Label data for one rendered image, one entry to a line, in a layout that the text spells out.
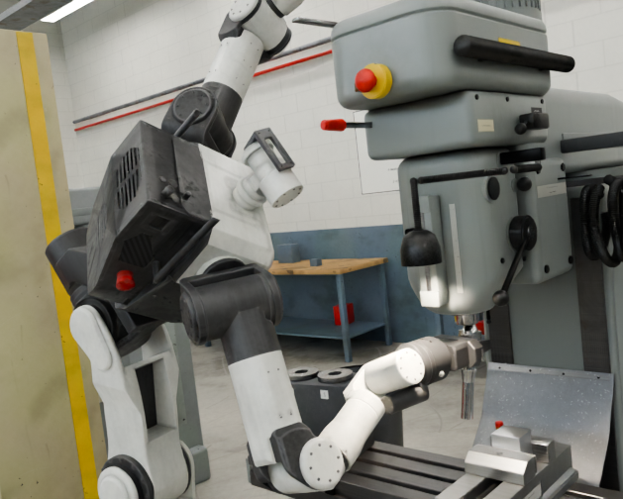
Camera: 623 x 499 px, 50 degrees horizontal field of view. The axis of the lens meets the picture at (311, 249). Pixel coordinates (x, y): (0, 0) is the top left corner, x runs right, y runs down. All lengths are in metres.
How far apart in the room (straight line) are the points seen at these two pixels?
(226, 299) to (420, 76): 0.49
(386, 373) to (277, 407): 0.25
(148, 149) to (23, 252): 1.53
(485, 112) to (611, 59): 4.46
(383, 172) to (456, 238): 5.38
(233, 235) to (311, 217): 6.17
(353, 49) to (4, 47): 1.73
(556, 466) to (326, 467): 0.59
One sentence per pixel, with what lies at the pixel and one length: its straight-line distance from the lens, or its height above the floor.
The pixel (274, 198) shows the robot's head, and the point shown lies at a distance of 1.15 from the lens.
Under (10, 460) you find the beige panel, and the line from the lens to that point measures 2.70.
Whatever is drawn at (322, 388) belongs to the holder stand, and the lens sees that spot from 1.65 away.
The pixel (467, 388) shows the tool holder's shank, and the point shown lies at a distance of 1.42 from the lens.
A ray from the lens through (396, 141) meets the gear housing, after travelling 1.29.
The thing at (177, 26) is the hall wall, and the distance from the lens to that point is 9.00.
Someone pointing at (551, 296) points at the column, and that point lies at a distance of 1.72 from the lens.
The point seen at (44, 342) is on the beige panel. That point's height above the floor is 1.15.
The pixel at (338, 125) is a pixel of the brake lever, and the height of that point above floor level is 1.70.
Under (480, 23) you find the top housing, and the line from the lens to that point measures 1.27.
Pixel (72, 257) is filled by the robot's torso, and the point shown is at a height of 1.50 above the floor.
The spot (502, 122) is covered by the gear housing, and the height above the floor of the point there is 1.67.
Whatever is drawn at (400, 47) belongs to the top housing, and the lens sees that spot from 1.18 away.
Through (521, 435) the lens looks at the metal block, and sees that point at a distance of 1.41.
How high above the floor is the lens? 1.58
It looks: 5 degrees down
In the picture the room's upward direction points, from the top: 7 degrees counter-clockwise
